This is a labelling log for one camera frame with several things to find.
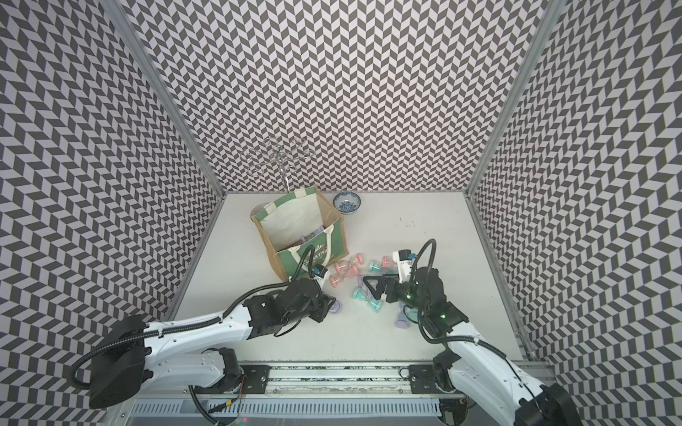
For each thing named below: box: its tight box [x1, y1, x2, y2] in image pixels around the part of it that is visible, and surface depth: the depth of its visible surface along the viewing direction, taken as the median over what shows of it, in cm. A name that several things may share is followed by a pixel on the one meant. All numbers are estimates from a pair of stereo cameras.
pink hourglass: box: [334, 252, 365, 275], surface depth 95 cm
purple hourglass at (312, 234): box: [300, 225, 325, 243], surface depth 104 cm
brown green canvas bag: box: [250, 185, 350, 281], surface depth 91 cm
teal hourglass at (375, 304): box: [351, 286, 383, 314], surface depth 88 cm
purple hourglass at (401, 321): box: [394, 303, 410, 330], surface depth 84 cm
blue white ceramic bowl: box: [333, 191, 362, 215], surface depth 114 cm
